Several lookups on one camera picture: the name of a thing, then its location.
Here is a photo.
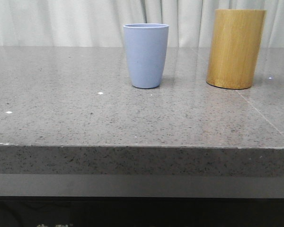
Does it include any white curtain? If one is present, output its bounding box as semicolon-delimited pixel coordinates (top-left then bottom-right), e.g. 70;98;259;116
0;0;284;48

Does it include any bamboo cylindrical holder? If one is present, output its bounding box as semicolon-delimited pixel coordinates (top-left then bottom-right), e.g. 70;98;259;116
206;9;266;89

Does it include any blue plastic cup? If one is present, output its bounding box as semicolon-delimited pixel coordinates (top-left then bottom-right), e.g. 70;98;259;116
123;23;169;89

